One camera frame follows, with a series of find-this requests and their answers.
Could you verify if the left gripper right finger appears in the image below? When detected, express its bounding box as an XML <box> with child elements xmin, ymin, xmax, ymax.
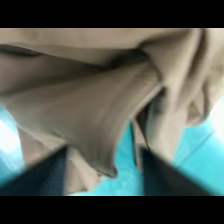
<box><xmin>141</xmin><ymin>146</ymin><xmax>210</xmax><ymax>197</ymax></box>

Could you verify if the brown shirt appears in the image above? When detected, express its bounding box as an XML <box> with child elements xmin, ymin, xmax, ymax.
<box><xmin>0</xmin><ymin>27</ymin><xmax>224</xmax><ymax>196</ymax></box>

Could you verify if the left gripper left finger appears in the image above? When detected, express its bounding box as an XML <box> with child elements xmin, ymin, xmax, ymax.
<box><xmin>0</xmin><ymin>145</ymin><xmax>68</xmax><ymax>197</ymax></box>

